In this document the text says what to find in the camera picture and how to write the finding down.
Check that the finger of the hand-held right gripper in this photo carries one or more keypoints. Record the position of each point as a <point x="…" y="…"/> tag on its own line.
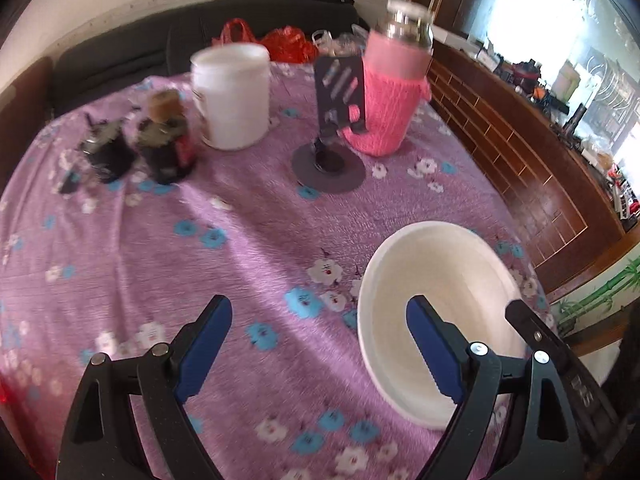
<point x="530" y="325"/>

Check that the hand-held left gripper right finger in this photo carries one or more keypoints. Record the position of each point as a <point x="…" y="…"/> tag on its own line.
<point x="435" y="355"/>

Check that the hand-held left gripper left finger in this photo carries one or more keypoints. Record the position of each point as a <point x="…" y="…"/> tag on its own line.
<point x="200" y="355"/>

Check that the wide white bowl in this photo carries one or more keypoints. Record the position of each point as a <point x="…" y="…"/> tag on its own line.
<point x="445" y="300"/>

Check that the bamboo print panel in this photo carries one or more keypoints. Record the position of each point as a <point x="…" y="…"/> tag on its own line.
<point x="600" y="290"/>

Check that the purple floral tablecloth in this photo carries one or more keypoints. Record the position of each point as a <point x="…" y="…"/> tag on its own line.
<point x="200" y="260"/>

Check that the brown wooden cabinet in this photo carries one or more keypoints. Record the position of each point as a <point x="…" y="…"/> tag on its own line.
<point x="525" y="160"/>

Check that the dark bottle with cork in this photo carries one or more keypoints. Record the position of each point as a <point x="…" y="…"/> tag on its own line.
<point x="165" y="150"/>

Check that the grey phone stand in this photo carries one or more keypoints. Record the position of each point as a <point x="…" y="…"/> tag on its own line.
<point x="330" y="160"/>

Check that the dark jar with metal clasp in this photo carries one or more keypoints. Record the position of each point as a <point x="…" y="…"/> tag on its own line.
<point x="110" y="152"/>

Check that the clutter on cabinet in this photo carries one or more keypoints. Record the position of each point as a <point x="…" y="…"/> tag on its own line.
<point x="550" y="95"/>

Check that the white plastic jar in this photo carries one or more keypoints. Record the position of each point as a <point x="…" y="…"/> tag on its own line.
<point x="232" y="100"/>

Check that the pink knitted-sleeve thermos bottle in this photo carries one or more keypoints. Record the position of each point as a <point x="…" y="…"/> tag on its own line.
<point x="392" y="95"/>

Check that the white flat box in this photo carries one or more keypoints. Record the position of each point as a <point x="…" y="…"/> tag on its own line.
<point x="465" y="42"/>

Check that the bright window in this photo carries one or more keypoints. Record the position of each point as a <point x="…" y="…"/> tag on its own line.
<point x="550" y="15"/>

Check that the black sofa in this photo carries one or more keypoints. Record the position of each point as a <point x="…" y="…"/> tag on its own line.
<point x="165" y="35"/>

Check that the red plastic bag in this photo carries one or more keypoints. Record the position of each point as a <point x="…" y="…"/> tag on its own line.
<point x="280" y="42"/>

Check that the clear plastic container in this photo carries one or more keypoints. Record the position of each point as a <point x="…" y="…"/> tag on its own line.
<point x="340" y="42"/>

